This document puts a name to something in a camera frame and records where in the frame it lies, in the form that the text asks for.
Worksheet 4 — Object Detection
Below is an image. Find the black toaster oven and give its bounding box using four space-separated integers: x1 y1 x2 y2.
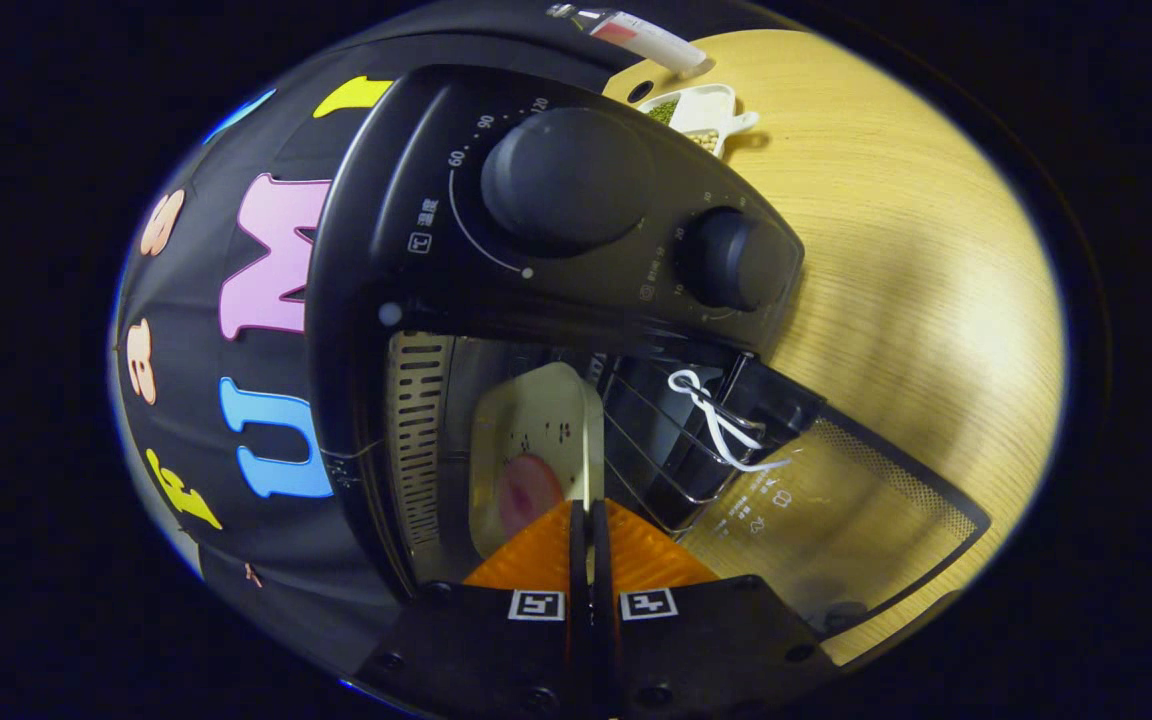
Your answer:
304 65 992 641

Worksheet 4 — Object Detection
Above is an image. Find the clear plastic bottle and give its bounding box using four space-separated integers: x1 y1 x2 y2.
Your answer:
548 3 709 76

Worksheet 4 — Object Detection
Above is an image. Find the white divided dish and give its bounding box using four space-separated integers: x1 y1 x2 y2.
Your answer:
646 83 760 159

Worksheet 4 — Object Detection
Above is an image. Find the cream square plate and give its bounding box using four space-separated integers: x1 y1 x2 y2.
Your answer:
468 362 605 561

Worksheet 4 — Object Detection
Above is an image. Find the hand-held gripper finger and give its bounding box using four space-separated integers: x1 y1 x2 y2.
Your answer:
356 500 597 716
591 500 837 716

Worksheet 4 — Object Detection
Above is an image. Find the white cord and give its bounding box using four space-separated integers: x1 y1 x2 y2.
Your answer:
668 368 793 473

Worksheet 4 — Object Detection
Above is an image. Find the pink ham slice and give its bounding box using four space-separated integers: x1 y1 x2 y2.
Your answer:
498 455 565 536

